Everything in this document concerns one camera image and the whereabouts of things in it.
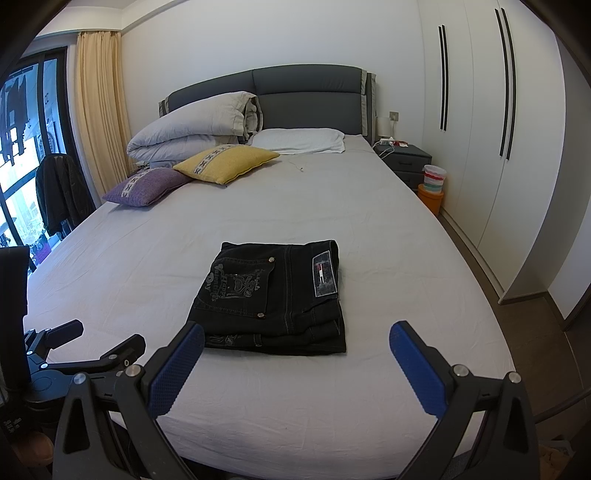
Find bed with white sheet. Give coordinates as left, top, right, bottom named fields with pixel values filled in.
left=25, top=134, right=517, bottom=467

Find purple patterned pillow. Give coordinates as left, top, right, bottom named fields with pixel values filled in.
left=102, top=167, right=195, bottom=207

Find black framed window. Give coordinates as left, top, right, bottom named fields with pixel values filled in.
left=0, top=46, right=81, bottom=278

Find dark grey nightstand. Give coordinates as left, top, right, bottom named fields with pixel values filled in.
left=373, top=143, right=432, bottom=190

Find striped white bin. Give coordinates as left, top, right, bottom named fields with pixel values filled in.
left=423, top=164, right=447, bottom=192

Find cardboard box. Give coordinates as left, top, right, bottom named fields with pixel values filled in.
left=538, top=434, right=578, bottom=480

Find beige curtain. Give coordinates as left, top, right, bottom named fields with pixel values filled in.
left=75, top=31, right=132, bottom=204

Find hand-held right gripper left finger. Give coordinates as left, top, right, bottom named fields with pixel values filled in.
left=54, top=322, right=206, bottom=480

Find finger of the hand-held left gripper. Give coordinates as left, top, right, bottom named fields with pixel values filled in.
left=25, top=320, right=85, bottom=365
left=39, top=335, right=147, bottom=384

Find folded grey duvet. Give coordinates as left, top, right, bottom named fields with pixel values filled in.
left=127, top=91, right=264, bottom=168

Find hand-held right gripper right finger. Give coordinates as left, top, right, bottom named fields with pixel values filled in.
left=389, top=320, right=541, bottom=480

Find dark jacket on chair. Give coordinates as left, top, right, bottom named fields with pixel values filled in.
left=35, top=154, right=95, bottom=241

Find grey padded headboard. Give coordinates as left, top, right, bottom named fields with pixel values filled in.
left=158, top=66, right=378, bottom=148

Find yellow patterned pillow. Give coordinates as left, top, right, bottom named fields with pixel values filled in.
left=173, top=144, right=281, bottom=185

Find orange box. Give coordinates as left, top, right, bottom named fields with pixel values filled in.
left=418, top=184, right=445, bottom=214

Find black pants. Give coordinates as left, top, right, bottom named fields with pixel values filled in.
left=187, top=239, right=348, bottom=357

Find white wardrobe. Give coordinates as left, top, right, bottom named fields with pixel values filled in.
left=416, top=0, right=566, bottom=303

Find white pillow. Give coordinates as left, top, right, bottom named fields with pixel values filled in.
left=249, top=128, right=346, bottom=154

